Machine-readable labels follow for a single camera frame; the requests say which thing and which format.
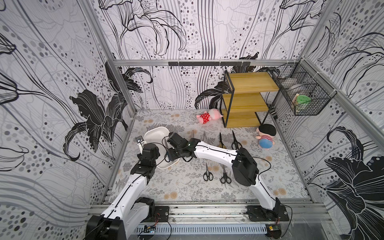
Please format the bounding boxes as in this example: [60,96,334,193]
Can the green round item in basket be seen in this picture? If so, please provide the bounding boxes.
[295,95,312,106]

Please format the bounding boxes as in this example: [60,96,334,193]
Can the white plastic storage box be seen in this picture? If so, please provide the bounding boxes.
[144,127,179,170]

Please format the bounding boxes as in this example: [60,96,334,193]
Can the black haired plush doll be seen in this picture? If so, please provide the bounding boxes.
[256,124,277,149]

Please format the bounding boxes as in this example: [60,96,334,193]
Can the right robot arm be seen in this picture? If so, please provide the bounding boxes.
[167,132,281,211]

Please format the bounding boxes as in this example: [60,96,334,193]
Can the black wire basket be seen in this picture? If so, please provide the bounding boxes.
[271,63,335,116]

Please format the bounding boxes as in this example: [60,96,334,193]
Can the yellow black scissors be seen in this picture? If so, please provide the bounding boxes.
[218,133,227,149]

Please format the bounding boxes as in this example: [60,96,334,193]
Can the white cable duct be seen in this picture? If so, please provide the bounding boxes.
[135,224,267,235]

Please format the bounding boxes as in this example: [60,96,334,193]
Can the pink plush pig toy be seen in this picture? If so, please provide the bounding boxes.
[196,109,223,124]

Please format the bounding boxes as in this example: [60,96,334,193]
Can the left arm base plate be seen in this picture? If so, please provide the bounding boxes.
[142,206,170,223]

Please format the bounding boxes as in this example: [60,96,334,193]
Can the wooden shelf black frame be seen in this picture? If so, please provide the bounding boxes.
[220,71,279,128]

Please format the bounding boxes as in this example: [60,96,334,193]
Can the black small scissors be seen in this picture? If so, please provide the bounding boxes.
[203,164,214,182]

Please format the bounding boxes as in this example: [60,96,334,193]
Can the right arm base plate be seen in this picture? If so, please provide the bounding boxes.
[246,205,290,223]

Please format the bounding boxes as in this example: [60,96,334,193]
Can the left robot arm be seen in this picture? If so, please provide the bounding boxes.
[84,143,160,240]

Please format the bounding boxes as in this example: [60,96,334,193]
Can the small grey handled scissors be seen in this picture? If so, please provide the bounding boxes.
[220,165,232,184]

